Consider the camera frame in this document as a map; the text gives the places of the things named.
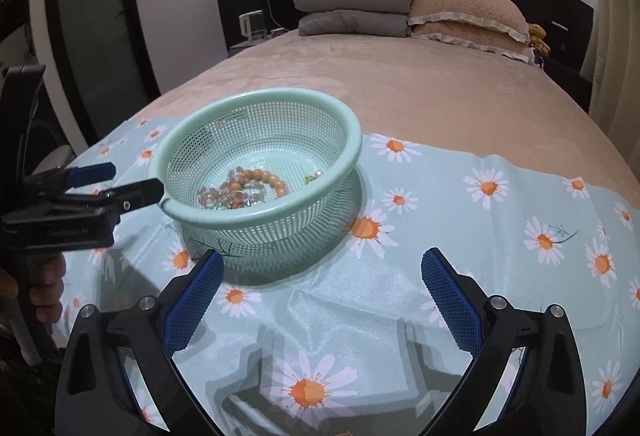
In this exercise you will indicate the beige ruffled pillow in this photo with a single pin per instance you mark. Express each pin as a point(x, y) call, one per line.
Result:
point(478, 38)
point(496, 15)

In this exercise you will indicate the pearl and gold brooch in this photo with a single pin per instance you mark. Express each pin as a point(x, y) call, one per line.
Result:
point(313, 176)

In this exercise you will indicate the yellow plush toy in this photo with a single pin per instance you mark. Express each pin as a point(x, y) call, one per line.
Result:
point(536, 40)

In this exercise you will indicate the person's left hand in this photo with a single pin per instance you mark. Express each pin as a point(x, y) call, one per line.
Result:
point(46, 273)

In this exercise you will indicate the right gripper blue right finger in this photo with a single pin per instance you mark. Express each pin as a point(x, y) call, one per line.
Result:
point(489, 329)

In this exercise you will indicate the white bedside device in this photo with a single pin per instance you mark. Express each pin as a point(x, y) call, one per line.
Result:
point(253, 26)

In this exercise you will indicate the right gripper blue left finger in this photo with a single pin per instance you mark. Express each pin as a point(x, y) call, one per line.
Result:
point(157, 327)

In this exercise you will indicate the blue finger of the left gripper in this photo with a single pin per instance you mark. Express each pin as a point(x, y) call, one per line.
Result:
point(124, 199)
point(64, 178)

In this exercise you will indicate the upper beige ruffled pillow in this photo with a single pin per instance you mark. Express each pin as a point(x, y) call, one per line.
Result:
point(496, 15)

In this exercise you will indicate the mint green plastic basket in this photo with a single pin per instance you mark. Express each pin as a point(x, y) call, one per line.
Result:
point(233, 174)

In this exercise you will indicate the dark glass door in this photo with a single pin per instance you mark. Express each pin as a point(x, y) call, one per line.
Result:
point(98, 70)

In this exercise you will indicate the cream curtain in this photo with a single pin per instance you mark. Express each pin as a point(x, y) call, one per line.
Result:
point(614, 53)

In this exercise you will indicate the lower grey folded quilt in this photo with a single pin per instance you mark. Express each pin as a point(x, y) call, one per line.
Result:
point(354, 22)

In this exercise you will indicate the lower beige ruffled pillow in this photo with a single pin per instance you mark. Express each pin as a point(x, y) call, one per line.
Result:
point(478, 38)

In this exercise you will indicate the beige bed blanket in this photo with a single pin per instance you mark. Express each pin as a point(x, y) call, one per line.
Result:
point(425, 91)

